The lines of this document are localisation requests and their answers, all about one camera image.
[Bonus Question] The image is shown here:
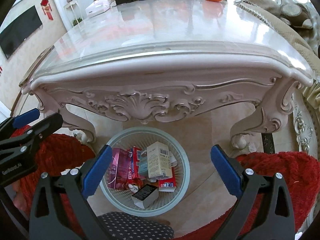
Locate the grey cushion on side sofa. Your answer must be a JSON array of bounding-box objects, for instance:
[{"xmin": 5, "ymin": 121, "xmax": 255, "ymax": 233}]
[{"xmin": 277, "ymin": 0, "xmax": 313, "ymax": 30}]

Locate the white small box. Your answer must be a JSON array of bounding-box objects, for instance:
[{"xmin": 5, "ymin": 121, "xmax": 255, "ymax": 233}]
[{"xmin": 169, "ymin": 151, "xmax": 177, "ymax": 167}]

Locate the beige carton with barcode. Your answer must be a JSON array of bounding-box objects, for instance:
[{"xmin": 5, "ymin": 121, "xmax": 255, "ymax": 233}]
[{"xmin": 147, "ymin": 141, "xmax": 172, "ymax": 180}]

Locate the dark star pattern slipper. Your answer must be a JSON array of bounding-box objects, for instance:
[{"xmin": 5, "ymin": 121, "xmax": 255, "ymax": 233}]
[{"xmin": 98, "ymin": 211, "xmax": 174, "ymax": 240}]

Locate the teal cardboard box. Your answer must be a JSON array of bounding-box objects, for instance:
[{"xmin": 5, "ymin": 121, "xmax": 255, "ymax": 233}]
[{"xmin": 138, "ymin": 150, "xmax": 148, "ymax": 177}]

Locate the black wall television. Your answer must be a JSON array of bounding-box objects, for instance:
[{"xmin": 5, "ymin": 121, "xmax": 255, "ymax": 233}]
[{"xmin": 0, "ymin": 6, "xmax": 42, "ymax": 59}]

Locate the red cigarette pack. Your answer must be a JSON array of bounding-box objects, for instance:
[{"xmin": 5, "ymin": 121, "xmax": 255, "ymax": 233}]
[{"xmin": 158, "ymin": 167, "xmax": 176, "ymax": 192}]

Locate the black small box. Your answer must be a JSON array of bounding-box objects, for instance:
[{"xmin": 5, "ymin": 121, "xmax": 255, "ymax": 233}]
[{"xmin": 131, "ymin": 184, "xmax": 159, "ymax": 209}]

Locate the white side stand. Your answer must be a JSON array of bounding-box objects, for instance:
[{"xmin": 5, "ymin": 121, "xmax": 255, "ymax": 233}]
[{"xmin": 64, "ymin": 0, "xmax": 84, "ymax": 27}]

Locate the white tissue box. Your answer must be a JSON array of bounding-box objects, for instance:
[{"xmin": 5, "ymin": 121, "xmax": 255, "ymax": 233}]
[{"xmin": 85, "ymin": 0, "xmax": 110, "ymax": 18}]

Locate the pink red long box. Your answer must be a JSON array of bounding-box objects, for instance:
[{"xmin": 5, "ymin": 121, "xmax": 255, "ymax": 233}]
[{"xmin": 127, "ymin": 147, "xmax": 143, "ymax": 189}]

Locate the pink carton box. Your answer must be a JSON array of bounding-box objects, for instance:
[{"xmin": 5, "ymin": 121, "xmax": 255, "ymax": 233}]
[{"xmin": 107, "ymin": 148, "xmax": 131, "ymax": 190}]

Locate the light blue mesh wastebasket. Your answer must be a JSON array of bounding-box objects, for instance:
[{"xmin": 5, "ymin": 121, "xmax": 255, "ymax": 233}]
[{"xmin": 100, "ymin": 127, "xmax": 190, "ymax": 217}]

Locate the red wall ornament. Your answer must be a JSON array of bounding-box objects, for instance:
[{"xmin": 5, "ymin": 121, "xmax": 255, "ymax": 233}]
[{"xmin": 40, "ymin": 0, "xmax": 54, "ymax": 21}]

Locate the red fluffy left leg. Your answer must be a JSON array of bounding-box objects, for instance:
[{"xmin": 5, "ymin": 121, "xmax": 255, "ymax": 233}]
[{"xmin": 10, "ymin": 126, "xmax": 97, "ymax": 238}]

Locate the left hand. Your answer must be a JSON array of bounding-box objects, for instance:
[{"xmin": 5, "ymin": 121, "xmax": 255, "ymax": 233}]
[{"xmin": 12, "ymin": 180, "xmax": 30, "ymax": 218}]

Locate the ornate white coffee table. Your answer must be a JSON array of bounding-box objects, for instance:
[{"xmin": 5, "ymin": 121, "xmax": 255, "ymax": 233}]
[{"xmin": 19, "ymin": 0, "xmax": 315, "ymax": 149}]

